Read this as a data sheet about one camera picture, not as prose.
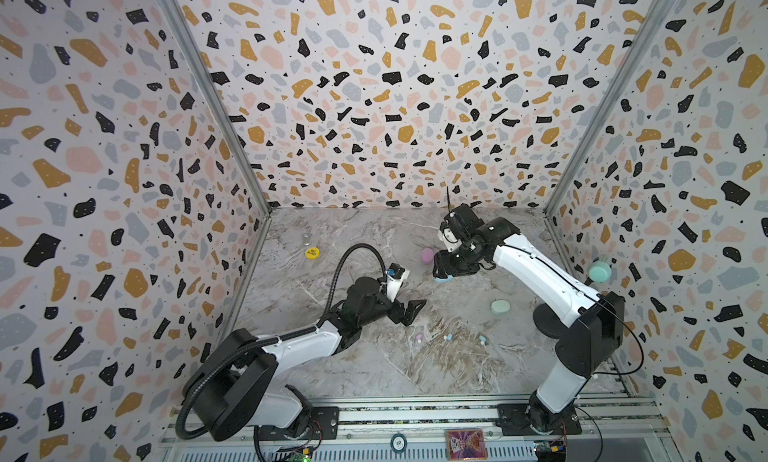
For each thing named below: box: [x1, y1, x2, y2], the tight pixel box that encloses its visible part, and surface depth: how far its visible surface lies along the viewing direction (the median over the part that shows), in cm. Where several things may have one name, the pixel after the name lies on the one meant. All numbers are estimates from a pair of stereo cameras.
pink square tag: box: [446, 429, 488, 461], surface depth 71 cm
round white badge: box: [390, 433, 408, 454], surface depth 73 cm
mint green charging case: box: [489, 298, 511, 315], surface depth 97 cm
